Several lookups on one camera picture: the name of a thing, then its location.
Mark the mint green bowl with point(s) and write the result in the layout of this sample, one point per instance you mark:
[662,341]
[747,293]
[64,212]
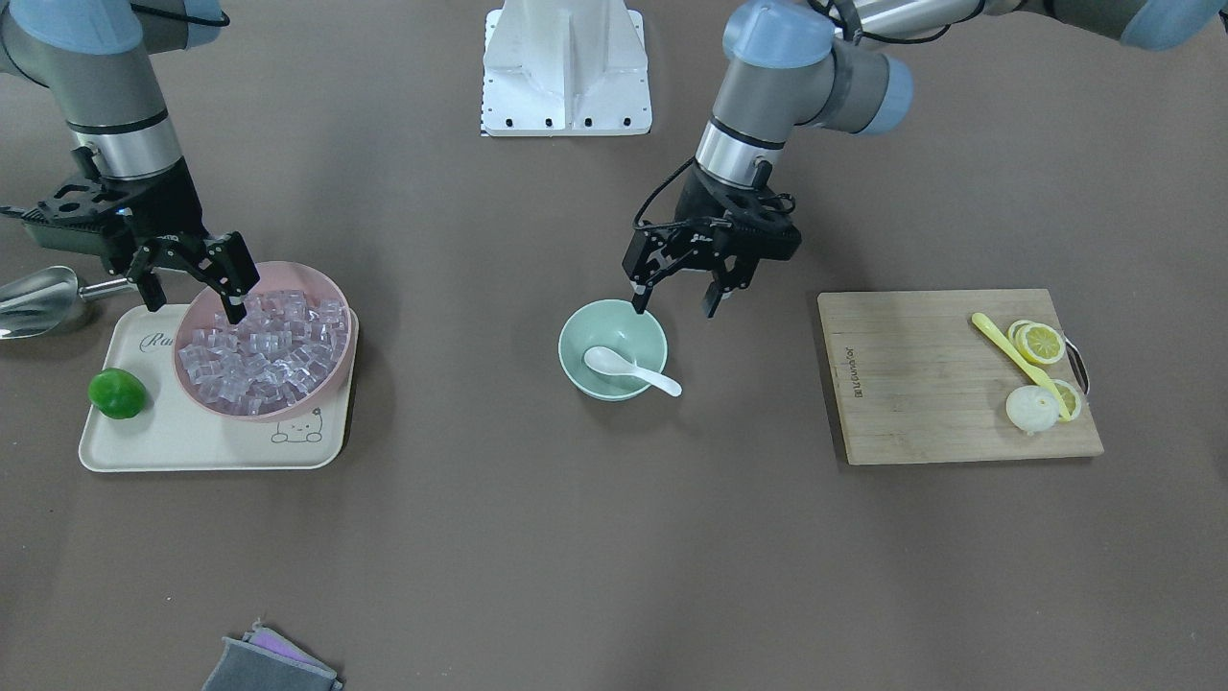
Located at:
[639,338]

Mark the single lemon slice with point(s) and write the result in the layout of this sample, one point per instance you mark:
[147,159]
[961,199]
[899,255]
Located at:
[1071,396]

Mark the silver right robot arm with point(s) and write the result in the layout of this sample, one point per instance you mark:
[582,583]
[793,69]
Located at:
[95,59]

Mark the white ceramic spoon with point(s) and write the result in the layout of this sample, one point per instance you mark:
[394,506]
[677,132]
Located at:
[605,360]

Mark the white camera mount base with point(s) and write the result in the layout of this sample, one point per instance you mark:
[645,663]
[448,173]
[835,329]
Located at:
[565,68]

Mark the lemon slice stack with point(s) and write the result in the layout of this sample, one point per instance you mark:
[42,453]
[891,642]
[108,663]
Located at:
[1037,342]

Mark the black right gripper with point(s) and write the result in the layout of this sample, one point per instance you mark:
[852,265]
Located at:
[165,203]

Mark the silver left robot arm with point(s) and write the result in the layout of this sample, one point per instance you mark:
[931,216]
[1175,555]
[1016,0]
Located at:
[818,65]

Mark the wooden cutting board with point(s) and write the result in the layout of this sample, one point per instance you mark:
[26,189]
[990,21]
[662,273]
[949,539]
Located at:
[915,382]

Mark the pink bowl of ice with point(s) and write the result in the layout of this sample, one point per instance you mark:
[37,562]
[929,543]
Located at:
[294,347]

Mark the cream plastic tray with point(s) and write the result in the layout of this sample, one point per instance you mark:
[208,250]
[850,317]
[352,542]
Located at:
[174,433]

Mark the grey folded cloth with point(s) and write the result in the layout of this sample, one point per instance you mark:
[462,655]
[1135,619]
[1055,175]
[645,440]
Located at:
[265,659]

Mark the metal ice scoop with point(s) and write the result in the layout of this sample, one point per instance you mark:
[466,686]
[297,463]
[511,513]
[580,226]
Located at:
[53,301]

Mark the green lime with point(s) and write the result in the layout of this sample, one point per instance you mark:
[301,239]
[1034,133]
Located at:
[117,394]

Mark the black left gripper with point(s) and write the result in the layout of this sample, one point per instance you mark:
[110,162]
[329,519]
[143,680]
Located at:
[693,203]

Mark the yellow plastic knife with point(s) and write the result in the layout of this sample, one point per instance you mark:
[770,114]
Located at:
[1035,374]

